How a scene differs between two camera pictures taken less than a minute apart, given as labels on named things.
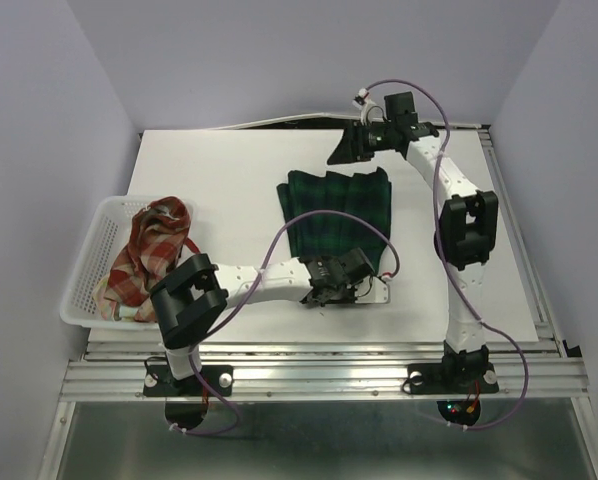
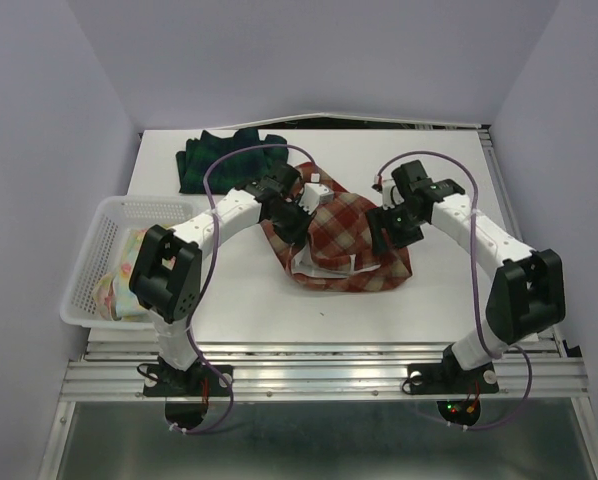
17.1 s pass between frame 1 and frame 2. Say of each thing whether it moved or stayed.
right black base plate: stayed
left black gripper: moved
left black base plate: stayed
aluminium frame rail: stayed
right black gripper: moved
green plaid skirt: moved
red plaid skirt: moved
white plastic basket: stayed
